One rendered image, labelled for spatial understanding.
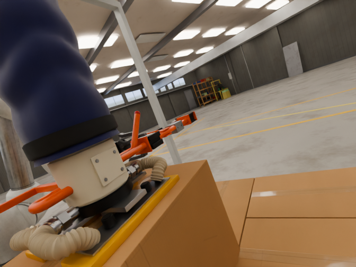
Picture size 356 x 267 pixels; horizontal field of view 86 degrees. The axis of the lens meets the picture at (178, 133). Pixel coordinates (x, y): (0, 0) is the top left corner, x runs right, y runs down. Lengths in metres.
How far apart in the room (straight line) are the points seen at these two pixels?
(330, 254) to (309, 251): 0.06
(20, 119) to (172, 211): 0.40
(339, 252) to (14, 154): 1.41
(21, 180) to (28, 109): 0.80
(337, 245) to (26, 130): 0.98
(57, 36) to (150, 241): 0.50
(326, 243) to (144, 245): 0.67
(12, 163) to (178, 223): 0.94
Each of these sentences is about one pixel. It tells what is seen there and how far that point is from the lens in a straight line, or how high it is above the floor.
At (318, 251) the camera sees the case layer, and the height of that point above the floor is 0.54.
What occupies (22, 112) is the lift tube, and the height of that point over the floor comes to 1.28.
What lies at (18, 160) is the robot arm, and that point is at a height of 1.20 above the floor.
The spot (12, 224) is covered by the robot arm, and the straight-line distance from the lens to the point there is 1.14.
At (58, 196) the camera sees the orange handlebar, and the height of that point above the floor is 1.09.
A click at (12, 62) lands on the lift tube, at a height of 1.37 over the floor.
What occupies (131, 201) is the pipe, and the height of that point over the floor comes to 1.00.
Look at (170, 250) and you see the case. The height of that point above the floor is 0.87.
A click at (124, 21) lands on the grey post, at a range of 4.03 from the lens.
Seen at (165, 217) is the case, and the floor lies 0.94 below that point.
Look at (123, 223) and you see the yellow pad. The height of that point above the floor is 0.98.
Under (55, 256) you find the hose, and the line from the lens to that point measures 0.45.
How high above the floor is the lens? 1.18
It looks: 8 degrees down
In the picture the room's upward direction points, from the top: 21 degrees counter-clockwise
